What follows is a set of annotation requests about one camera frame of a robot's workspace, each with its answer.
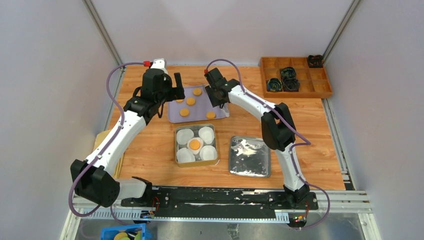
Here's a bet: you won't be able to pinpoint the silver tin lid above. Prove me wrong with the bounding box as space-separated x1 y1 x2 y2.
228 136 271 178

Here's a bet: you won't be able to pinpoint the white paper cupcake liner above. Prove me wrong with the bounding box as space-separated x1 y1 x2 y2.
176 128 194 145
199 145 218 161
187 137 204 155
176 147 196 164
198 126 215 145

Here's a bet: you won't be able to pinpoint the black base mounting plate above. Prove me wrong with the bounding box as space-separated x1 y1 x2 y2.
120 186 319 220

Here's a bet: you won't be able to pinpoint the gold cookie tin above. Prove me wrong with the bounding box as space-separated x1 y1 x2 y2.
175 124 220 168

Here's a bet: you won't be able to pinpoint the blue plastic bin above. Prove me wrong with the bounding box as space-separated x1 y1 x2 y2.
100 223 153 240

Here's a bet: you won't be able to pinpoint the metal tongs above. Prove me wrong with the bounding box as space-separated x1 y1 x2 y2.
221 103 229 114

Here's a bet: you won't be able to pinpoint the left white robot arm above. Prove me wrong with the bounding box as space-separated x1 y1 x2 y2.
68 58 185 208

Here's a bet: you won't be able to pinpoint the lavender tray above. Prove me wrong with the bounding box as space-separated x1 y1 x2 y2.
167 85 230 124

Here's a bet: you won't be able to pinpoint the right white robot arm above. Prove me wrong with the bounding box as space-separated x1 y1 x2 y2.
204 68 310 209

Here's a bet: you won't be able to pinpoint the wooden compartment organizer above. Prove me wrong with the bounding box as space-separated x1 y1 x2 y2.
259 56 333 99

